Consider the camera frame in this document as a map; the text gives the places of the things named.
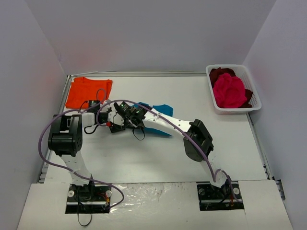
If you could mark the dark maroon t shirt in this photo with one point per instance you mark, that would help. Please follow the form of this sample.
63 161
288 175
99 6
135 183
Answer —
214 74

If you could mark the folded orange t shirt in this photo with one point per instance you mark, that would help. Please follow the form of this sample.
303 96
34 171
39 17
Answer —
84 89

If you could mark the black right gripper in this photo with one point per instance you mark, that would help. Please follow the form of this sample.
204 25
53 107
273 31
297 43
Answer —
120 110

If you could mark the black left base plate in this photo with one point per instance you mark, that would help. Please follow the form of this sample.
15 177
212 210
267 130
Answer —
90 199

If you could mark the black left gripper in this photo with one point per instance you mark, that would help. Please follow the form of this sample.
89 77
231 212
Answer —
115 129

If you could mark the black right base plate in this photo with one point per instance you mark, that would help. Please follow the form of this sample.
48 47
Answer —
212 198

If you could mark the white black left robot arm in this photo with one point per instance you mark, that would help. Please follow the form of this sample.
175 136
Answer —
66 139

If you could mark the teal blue t shirt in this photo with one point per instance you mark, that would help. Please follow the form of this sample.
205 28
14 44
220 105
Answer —
165 109

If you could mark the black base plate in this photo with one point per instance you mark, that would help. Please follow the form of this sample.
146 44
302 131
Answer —
212 198
90 199

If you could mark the white plastic laundry basket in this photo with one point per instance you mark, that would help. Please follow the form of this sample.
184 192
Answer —
243 73

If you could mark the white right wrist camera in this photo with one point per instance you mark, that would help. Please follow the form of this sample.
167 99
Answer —
115 118

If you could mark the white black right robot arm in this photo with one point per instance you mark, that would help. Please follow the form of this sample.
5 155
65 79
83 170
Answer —
198 142

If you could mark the pink magenta t shirt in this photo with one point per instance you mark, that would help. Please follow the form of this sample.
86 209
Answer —
229 91

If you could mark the white front cover board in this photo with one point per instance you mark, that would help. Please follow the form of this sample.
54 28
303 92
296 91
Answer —
168 206

